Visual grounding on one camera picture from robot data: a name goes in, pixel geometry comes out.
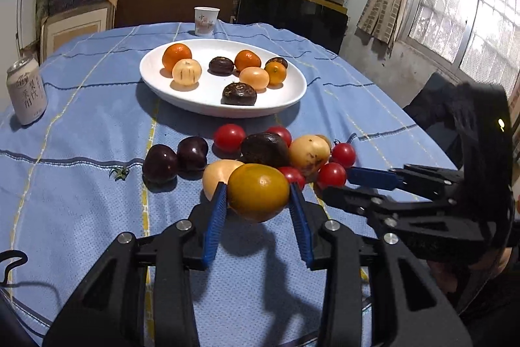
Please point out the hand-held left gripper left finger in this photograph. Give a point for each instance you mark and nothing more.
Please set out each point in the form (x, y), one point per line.
(213, 225)

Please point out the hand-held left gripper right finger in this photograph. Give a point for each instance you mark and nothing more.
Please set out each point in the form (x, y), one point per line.
(302, 225)

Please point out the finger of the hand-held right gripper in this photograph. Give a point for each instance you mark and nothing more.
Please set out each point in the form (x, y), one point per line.
(373, 177)
(349, 198)

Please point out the red cherry tomato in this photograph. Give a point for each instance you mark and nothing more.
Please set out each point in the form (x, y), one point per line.
(293, 175)
(282, 132)
(331, 175)
(229, 137)
(343, 154)

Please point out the pale yellow pepino melon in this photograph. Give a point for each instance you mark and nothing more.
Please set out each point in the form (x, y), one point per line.
(215, 176)
(187, 74)
(308, 154)

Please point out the yellow green tomato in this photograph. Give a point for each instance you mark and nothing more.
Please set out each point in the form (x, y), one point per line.
(258, 190)

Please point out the dark purple plum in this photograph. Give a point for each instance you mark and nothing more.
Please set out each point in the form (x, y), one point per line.
(192, 154)
(160, 164)

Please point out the dark brown oval fruit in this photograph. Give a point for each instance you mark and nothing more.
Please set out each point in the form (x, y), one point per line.
(265, 150)

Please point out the white plate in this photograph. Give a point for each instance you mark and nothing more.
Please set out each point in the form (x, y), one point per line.
(203, 101)

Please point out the pale orange tomato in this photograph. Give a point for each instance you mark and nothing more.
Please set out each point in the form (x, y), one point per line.
(254, 78)

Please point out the orange mandarin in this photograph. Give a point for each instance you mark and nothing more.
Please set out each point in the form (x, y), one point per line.
(175, 54)
(248, 59)

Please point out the person's right hand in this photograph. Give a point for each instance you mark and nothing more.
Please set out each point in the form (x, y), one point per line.
(447, 276)

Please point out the green tomato calyx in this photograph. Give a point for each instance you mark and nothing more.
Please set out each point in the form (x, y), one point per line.
(120, 173)

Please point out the blue checked tablecloth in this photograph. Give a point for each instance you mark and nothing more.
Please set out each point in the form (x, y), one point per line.
(81, 188)

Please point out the barred window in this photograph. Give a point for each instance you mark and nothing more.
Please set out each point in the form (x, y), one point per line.
(455, 5)

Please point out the black glossy panel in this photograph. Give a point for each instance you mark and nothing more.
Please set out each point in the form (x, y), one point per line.
(292, 17)

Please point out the white paper cup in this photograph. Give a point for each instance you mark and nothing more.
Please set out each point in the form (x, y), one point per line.
(206, 21)

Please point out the brown cardboard sheet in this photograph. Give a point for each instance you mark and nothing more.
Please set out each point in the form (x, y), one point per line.
(170, 5)

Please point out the white drink can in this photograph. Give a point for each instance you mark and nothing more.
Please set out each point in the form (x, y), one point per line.
(26, 93)

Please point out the wooden picture frame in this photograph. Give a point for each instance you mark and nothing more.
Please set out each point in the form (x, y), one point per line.
(73, 30)

